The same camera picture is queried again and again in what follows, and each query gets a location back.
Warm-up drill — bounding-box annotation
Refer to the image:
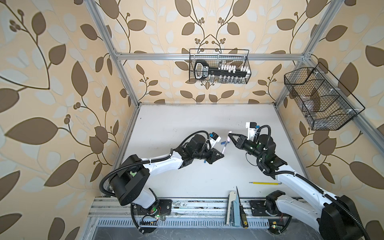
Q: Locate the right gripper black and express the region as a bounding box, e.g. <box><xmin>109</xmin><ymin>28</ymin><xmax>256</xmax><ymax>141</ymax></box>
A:
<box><xmin>228</xmin><ymin>132</ymin><xmax>265</xmax><ymax>162</ymax></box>

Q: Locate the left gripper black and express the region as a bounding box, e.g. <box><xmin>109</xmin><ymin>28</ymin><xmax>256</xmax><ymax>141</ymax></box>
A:
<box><xmin>192</xmin><ymin>145</ymin><xmax>226</xmax><ymax>165</ymax></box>

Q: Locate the pink pen cap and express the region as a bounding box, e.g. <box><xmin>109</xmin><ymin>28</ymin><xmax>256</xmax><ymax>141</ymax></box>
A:
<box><xmin>227</xmin><ymin>131</ymin><xmax>232</xmax><ymax>143</ymax></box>

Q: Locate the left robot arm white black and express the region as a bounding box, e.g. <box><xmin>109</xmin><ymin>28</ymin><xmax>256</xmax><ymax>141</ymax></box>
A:
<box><xmin>99</xmin><ymin>131</ymin><xmax>224</xmax><ymax>234</ymax></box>

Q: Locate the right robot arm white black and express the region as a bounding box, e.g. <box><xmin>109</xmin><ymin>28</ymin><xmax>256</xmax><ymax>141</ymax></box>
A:
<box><xmin>228</xmin><ymin>125</ymin><xmax>370</xmax><ymax>240</ymax></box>

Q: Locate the blue pen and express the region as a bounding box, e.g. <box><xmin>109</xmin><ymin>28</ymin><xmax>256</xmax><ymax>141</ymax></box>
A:
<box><xmin>221</xmin><ymin>141</ymin><xmax>229</xmax><ymax>154</ymax></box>

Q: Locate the beige blue utility tool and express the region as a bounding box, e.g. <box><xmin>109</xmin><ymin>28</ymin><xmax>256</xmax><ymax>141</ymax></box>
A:
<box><xmin>225</xmin><ymin>191</ymin><xmax>242</xmax><ymax>227</ymax></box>

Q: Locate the black screwdriver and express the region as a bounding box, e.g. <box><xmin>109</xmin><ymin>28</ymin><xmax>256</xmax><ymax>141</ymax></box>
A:
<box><xmin>236</xmin><ymin>188</ymin><xmax>249</xmax><ymax>229</ymax></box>

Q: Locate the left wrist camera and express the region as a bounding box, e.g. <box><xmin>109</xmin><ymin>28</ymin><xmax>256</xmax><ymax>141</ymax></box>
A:
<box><xmin>209</xmin><ymin>132</ymin><xmax>221</xmax><ymax>148</ymax></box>

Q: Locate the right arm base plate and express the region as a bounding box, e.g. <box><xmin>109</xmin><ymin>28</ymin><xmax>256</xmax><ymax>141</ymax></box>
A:
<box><xmin>249</xmin><ymin>200</ymin><xmax>282</xmax><ymax>218</ymax></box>

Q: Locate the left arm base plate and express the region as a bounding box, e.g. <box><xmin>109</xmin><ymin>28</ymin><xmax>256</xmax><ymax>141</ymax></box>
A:
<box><xmin>132</xmin><ymin>199</ymin><xmax>173</xmax><ymax>216</ymax></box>

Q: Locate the black socket set rail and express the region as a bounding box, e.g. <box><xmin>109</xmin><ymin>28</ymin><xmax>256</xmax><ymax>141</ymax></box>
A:
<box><xmin>192</xmin><ymin>60</ymin><xmax>251</xmax><ymax>80</ymax></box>

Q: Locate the back wire basket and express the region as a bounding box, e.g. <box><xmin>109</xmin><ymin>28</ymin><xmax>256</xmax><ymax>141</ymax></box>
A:
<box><xmin>189</xmin><ymin>48</ymin><xmax>252</xmax><ymax>85</ymax></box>

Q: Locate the wire basket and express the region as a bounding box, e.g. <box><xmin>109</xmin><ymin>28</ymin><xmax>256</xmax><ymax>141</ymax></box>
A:
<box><xmin>189</xmin><ymin>48</ymin><xmax>252</xmax><ymax>85</ymax></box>
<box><xmin>284</xmin><ymin>62</ymin><xmax>366</xmax><ymax>131</ymax></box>

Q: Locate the right wire basket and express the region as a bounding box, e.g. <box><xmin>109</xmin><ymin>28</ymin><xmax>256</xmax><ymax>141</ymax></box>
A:
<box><xmin>284</xmin><ymin>62</ymin><xmax>366</xmax><ymax>131</ymax></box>

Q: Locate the aluminium front rail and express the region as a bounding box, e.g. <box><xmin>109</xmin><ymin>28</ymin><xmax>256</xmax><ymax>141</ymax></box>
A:
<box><xmin>86</xmin><ymin>197</ymin><xmax>319</xmax><ymax>229</ymax></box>

